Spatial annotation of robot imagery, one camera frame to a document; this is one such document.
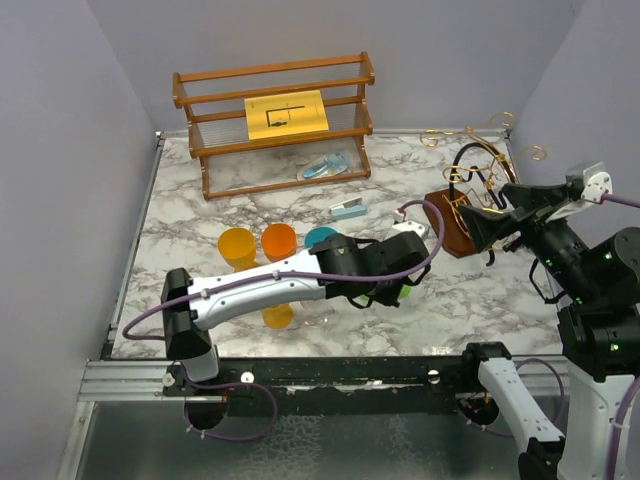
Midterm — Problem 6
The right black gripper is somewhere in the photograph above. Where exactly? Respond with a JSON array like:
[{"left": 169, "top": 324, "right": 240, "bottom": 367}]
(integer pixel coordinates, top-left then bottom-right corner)
[{"left": 459, "top": 179, "right": 600, "bottom": 297}]

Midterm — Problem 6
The green wine glass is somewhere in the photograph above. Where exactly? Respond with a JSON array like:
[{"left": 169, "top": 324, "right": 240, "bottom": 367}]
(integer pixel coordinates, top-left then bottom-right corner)
[{"left": 366, "top": 283, "right": 412, "bottom": 306}]

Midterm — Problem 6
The blue wine glass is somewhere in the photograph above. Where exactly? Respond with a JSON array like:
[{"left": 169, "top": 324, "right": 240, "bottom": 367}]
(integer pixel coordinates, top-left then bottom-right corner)
[{"left": 304, "top": 226, "right": 337, "bottom": 249}]

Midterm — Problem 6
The orange wine glass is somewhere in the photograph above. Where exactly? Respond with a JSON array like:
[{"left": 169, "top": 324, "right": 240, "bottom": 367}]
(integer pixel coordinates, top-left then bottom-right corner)
[{"left": 261, "top": 223, "right": 297, "bottom": 262}]

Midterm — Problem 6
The yellow wine glass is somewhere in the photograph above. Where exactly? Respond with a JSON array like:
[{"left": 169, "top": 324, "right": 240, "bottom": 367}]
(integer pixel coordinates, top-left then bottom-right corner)
[
  {"left": 261, "top": 303, "right": 294, "bottom": 329},
  {"left": 217, "top": 227, "right": 257, "bottom": 272}
]

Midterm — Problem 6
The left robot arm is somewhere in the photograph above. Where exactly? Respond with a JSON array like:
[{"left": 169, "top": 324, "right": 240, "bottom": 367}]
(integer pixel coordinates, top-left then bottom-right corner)
[{"left": 161, "top": 231, "right": 434, "bottom": 395}]

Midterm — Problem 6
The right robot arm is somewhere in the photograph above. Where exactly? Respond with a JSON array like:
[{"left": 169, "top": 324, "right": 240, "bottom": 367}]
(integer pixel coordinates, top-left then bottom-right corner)
[{"left": 459, "top": 180, "right": 639, "bottom": 479}]

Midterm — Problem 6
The wine glass rack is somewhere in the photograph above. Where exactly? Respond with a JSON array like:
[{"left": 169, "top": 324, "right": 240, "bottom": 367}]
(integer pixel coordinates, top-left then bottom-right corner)
[{"left": 419, "top": 111, "right": 519, "bottom": 258}]

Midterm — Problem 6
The wooden shelf rack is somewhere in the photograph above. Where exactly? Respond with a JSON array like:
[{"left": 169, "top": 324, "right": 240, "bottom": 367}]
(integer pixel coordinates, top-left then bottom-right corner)
[{"left": 172, "top": 51, "right": 376, "bottom": 200}]

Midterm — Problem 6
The light blue stapler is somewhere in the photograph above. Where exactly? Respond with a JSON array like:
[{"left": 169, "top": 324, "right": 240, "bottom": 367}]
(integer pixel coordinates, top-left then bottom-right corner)
[{"left": 329, "top": 197, "right": 368, "bottom": 221}]

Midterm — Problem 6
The blue correction tape package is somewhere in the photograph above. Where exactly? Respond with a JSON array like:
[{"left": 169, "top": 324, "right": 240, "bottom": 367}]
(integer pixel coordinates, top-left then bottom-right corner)
[{"left": 296, "top": 151, "right": 350, "bottom": 181}]

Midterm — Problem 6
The yellow book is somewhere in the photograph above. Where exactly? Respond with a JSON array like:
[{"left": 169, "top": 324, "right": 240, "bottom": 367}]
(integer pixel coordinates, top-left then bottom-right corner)
[{"left": 244, "top": 90, "right": 329, "bottom": 140}]

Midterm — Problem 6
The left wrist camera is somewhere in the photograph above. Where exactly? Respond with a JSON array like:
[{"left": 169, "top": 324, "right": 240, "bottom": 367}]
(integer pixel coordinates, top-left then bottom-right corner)
[{"left": 390, "top": 209, "right": 430, "bottom": 240}]

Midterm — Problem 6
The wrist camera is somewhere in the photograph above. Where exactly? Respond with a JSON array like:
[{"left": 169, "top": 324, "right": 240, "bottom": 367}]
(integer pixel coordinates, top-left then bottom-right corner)
[
  {"left": 390, "top": 209, "right": 430, "bottom": 240},
  {"left": 547, "top": 161, "right": 613, "bottom": 222}
]

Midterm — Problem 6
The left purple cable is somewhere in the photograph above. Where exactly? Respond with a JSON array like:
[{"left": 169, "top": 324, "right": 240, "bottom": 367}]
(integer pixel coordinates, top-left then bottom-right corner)
[{"left": 122, "top": 199, "right": 446, "bottom": 342}]

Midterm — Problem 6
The purple cable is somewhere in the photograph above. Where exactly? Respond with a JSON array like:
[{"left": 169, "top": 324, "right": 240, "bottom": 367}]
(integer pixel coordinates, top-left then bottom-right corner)
[
  {"left": 122, "top": 199, "right": 446, "bottom": 342},
  {"left": 602, "top": 193, "right": 640, "bottom": 480}
]

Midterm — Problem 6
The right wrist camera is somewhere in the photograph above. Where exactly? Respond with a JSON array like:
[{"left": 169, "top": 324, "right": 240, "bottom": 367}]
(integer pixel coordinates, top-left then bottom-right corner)
[{"left": 547, "top": 161, "right": 613, "bottom": 222}]

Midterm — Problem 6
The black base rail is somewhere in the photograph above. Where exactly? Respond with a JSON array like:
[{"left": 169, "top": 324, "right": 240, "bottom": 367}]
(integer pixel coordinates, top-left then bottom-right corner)
[{"left": 162, "top": 339, "right": 506, "bottom": 419}]

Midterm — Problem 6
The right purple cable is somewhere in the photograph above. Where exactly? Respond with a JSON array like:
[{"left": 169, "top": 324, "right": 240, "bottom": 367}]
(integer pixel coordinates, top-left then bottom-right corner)
[{"left": 602, "top": 193, "right": 640, "bottom": 480}]

